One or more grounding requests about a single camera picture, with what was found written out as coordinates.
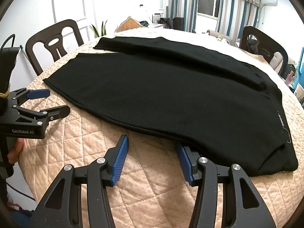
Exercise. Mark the peach quilted blanket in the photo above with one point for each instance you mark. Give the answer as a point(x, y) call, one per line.
point(147, 194)

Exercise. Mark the beige sofa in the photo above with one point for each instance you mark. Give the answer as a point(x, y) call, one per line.
point(223, 36)

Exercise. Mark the person's left hand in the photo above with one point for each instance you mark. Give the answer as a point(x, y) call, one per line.
point(16, 150)

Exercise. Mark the green potted plant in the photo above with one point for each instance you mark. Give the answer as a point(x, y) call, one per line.
point(102, 29)

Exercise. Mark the black bag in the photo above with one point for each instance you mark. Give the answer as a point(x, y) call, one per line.
point(169, 23)

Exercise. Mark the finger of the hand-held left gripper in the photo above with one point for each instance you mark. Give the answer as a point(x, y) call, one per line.
point(55, 112)
point(38, 93)

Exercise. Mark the striped curtain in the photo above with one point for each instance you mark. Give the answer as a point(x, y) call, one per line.
point(237, 11)
point(180, 2)

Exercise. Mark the black pants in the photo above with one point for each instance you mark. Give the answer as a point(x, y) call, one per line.
point(154, 87)

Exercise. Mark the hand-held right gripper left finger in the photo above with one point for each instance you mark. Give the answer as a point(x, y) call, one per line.
point(118, 161)

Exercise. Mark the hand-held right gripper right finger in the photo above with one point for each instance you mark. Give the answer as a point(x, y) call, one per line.
point(186, 163)

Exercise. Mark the white air conditioner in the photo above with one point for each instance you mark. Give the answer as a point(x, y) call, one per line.
point(269, 0)

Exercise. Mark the tan quilted cushion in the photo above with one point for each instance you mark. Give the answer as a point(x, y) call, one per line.
point(129, 25)

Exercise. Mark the dark wooden chair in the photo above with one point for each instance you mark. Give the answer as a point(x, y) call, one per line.
point(40, 40)
point(275, 45)

